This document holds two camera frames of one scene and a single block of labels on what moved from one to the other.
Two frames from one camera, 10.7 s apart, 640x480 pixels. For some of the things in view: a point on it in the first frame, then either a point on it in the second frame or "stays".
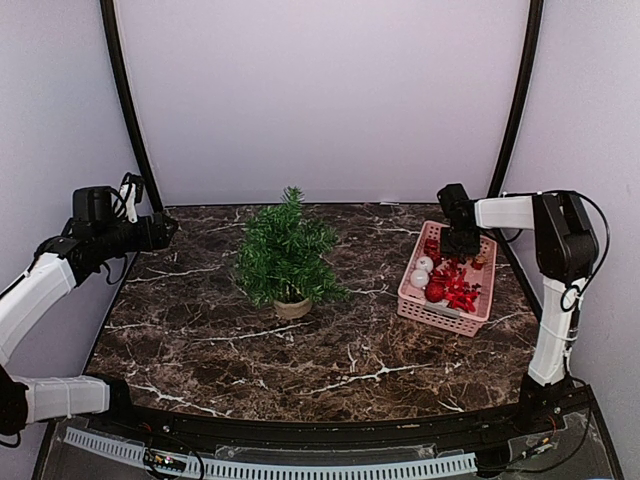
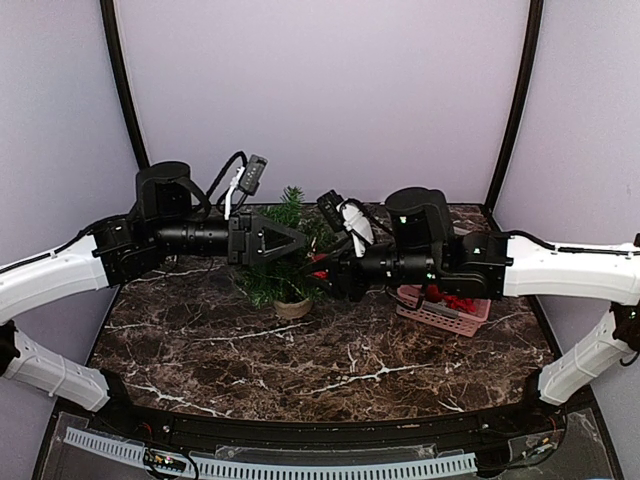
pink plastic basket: [413, 303] stays
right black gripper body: [460, 243] → [417, 267]
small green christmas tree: [282, 258] stays
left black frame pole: [123, 83] stays
